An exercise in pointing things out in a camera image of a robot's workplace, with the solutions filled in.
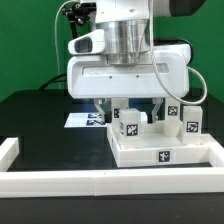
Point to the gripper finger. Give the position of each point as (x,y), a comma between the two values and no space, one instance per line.
(103,106)
(152,116)

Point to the white square table top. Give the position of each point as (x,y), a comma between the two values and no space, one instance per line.
(156,149)

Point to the white U-shaped fence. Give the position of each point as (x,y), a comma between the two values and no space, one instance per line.
(110,182)

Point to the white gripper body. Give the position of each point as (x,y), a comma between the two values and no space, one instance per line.
(92,77)

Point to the white marker sheet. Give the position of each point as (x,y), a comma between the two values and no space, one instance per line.
(83,120)

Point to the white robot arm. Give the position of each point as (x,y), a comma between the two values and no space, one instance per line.
(121,58)

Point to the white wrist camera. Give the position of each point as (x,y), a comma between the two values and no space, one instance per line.
(91,43)

